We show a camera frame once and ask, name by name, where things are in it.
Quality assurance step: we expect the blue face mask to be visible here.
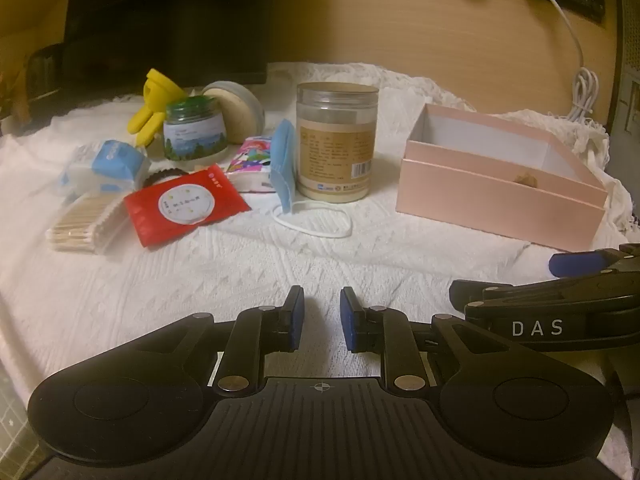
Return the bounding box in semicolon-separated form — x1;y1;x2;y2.
270;119;354;240

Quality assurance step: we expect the large clear plastic jar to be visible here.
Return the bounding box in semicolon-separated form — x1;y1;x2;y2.
295;81;381;204

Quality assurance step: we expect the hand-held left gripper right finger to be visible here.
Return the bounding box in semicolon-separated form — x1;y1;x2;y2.
339;286;507;394

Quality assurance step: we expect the red wipe packet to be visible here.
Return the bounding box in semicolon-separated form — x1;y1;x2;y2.
124;164;253;250

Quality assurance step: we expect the green cutting mat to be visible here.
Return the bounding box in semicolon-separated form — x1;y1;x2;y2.
0;357;32;480

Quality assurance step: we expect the colourful tissue packet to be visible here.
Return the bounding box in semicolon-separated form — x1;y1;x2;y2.
222;135;279;196

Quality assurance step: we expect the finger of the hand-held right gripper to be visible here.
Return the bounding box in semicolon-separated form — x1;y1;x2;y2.
449;270;640;307
548;242;640;278

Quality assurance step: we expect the cotton swab pack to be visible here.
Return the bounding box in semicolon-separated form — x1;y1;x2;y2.
45;192;136;256

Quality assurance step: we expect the green lid jar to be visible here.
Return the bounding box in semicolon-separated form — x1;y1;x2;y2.
162;97;229;164

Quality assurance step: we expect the dark monitor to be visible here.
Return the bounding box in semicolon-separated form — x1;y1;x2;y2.
62;0;276;97

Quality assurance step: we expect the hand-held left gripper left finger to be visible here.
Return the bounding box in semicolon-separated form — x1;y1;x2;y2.
134;285;306;396

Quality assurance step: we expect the blue and white tissue pack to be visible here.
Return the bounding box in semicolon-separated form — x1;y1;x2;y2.
56;139;152;196

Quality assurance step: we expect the white textured blanket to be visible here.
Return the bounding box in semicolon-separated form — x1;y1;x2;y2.
0;62;640;463

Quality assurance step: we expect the round beige tin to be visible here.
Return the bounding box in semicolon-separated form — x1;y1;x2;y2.
202;80;264;147

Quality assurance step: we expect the pink cardboard box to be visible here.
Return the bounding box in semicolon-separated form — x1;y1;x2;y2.
395;102;610;254

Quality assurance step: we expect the white power cable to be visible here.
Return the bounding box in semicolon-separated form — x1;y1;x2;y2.
520;0;601;124

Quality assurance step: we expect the black hair tie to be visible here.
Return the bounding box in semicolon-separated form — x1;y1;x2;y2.
142;167;191;191

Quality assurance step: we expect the dark mesh panel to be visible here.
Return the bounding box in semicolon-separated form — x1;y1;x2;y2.
606;0;640;182

